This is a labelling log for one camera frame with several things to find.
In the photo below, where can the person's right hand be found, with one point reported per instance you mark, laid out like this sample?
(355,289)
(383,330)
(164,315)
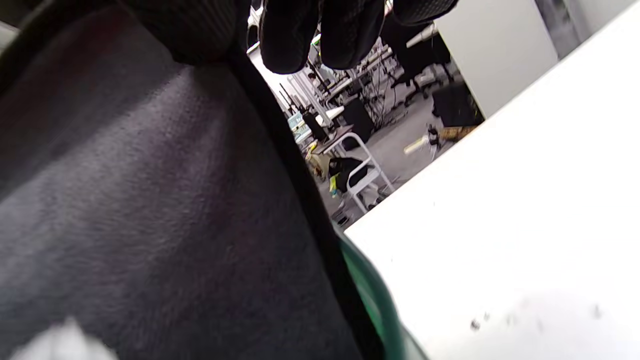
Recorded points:
(345,30)

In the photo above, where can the grey hand towel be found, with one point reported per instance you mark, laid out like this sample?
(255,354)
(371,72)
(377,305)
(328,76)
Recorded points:
(150,200)

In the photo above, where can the black office chair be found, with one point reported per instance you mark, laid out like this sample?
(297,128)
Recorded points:
(415,52)

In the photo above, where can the black padded chair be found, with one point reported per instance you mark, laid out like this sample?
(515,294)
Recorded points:
(456,106)

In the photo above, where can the yellow power strip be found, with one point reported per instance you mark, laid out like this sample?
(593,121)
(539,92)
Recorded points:
(416,145)

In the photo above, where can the black bag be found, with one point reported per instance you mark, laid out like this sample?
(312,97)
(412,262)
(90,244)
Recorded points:
(345,172)

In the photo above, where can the white rolling side cart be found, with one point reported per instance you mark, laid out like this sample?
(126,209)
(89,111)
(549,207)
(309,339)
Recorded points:
(367,175)

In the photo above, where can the white partition panel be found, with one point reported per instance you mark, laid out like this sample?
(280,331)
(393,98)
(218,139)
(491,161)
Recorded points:
(492,55)

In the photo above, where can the cardboard box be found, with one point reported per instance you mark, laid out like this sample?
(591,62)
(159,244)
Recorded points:
(457,132)

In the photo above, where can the yellow blue toy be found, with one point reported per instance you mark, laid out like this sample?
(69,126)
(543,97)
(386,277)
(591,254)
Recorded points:
(333,185)

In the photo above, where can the green plastic bin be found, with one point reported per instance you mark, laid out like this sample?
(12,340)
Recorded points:
(382,310)

